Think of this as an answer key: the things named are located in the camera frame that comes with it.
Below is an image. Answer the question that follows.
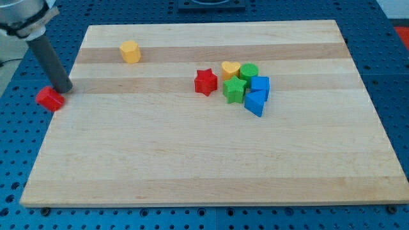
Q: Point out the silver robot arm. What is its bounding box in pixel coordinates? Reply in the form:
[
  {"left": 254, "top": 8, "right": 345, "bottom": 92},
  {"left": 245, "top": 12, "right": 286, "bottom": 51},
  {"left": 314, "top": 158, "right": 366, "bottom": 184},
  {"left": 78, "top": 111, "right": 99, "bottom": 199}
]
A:
[{"left": 1, "top": 0, "right": 59, "bottom": 41}]

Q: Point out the yellow hexagon block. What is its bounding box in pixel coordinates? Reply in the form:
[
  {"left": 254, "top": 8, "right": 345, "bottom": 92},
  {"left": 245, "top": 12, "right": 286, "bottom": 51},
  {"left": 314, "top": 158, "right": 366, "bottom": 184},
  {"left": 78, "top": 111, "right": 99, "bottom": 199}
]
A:
[{"left": 120, "top": 40, "right": 141, "bottom": 64}]

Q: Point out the red star block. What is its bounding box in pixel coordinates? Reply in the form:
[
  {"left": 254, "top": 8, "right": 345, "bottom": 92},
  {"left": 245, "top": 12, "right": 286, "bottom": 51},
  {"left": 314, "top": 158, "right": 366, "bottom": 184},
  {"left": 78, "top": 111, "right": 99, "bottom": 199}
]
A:
[{"left": 194, "top": 68, "right": 218, "bottom": 96}]

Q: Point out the green star block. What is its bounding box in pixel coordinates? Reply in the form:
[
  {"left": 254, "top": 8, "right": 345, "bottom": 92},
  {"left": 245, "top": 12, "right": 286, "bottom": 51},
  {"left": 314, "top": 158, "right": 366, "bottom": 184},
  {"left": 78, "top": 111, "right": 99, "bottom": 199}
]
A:
[{"left": 223, "top": 75, "right": 247, "bottom": 104}]

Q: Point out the yellow heart block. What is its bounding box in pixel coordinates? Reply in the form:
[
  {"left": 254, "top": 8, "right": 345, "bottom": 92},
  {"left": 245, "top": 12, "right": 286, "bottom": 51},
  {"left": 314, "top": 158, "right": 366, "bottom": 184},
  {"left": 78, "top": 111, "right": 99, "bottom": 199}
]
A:
[{"left": 221, "top": 61, "right": 241, "bottom": 81}]

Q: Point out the blue triangle block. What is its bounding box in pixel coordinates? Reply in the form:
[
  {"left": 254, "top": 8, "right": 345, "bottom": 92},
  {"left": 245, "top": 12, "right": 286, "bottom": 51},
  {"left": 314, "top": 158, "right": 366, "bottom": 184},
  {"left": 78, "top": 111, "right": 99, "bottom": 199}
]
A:
[{"left": 244, "top": 90, "right": 266, "bottom": 117}]

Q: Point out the green cylinder block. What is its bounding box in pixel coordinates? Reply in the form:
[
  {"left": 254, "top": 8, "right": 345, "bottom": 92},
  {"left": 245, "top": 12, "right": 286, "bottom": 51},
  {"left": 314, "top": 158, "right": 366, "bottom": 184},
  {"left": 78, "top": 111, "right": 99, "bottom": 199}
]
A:
[{"left": 239, "top": 63, "right": 259, "bottom": 88}]

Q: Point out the blue cube block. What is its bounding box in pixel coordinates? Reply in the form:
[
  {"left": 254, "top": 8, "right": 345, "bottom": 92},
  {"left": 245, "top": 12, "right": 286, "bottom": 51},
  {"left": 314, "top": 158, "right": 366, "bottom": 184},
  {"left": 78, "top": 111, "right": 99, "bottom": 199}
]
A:
[{"left": 251, "top": 76, "right": 270, "bottom": 101}]

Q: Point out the light wooden board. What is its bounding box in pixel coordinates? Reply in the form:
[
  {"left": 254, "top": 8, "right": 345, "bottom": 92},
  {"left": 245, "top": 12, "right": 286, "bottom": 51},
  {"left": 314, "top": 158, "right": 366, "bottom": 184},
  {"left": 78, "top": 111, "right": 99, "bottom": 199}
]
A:
[{"left": 20, "top": 20, "right": 408, "bottom": 208}]

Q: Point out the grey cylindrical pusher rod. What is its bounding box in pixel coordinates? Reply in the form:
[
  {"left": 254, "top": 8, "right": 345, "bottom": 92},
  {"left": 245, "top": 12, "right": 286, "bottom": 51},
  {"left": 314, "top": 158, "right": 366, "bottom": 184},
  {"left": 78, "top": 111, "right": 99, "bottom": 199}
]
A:
[{"left": 27, "top": 34, "right": 73, "bottom": 93}]

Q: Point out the red block off board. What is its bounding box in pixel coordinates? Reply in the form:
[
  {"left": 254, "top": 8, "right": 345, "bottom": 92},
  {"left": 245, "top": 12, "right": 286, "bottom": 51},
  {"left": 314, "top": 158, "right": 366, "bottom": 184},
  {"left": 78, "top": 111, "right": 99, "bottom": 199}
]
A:
[{"left": 35, "top": 86, "right": 65, "bottom": 112}]

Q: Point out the red object at edge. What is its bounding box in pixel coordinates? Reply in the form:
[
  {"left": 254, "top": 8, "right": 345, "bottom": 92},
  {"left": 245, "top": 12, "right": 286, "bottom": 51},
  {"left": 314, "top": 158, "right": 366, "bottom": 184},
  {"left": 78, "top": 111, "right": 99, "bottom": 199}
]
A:
[{"left": 394, "top": 26, "right": 409, "bottom": 50}]

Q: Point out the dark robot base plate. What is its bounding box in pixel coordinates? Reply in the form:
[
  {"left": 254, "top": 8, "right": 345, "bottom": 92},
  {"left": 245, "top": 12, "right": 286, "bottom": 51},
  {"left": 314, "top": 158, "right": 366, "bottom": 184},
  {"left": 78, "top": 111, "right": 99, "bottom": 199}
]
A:
[{"left": 176, "top": 0, "right": 247, "bottom": 12}]

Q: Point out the black cable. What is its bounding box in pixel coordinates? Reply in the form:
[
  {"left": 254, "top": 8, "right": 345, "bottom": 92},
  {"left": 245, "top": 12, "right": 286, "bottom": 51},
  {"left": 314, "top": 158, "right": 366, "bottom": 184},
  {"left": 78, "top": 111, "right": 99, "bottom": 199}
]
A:
[{"left": 0, "top": 57, "right": 23, "bottom": 68}]

